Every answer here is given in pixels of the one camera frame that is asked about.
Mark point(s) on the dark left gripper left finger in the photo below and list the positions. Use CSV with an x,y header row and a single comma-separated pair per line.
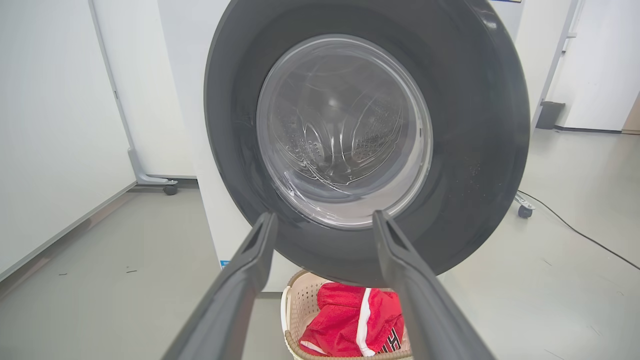
x,y
235,300

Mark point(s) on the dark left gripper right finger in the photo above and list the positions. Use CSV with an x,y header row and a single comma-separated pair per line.
x,y
425,310

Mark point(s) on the red garment black lettering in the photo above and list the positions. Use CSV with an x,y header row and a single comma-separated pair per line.
x,y
392,341

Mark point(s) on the red garment white trim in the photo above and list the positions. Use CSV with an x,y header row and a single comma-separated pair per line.
x,y
340,320

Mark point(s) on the dark washing machine glass door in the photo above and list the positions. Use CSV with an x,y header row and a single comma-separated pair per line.
x,y
475,150

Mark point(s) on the cream perforated laundry basket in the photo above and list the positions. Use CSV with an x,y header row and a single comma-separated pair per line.
x,y
295,310

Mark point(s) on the white washing machine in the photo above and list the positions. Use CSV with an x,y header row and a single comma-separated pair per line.
x,y
200,150

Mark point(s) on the blue white energy label sticker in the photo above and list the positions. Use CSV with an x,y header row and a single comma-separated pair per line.
x,y
224,263

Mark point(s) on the black caster wheel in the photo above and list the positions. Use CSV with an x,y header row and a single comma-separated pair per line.
x,y
525,211

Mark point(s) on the white partition grey wheeled stand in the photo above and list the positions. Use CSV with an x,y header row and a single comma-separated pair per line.
x,y
150,100

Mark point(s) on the dark grey box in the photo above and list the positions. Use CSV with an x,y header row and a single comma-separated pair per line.
x,y
550,115

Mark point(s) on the white partition grey post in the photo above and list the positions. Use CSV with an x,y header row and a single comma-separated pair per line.
x,y
600,65

